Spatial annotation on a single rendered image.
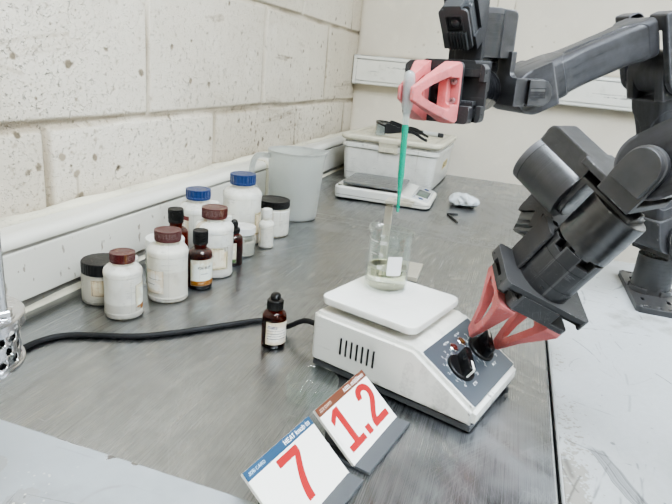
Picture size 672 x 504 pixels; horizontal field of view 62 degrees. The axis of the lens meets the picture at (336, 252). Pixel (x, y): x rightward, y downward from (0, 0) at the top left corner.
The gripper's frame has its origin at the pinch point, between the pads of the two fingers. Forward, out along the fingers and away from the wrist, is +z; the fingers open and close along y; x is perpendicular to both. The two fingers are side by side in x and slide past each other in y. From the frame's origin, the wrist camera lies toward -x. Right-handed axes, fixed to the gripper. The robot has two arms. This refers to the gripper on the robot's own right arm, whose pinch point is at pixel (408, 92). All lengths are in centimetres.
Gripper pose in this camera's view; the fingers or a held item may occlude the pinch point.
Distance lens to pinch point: 63.0
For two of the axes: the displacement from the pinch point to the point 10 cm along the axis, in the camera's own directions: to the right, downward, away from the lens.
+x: -0.4, 9.4, 3.3
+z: -5.9, 2.4, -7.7
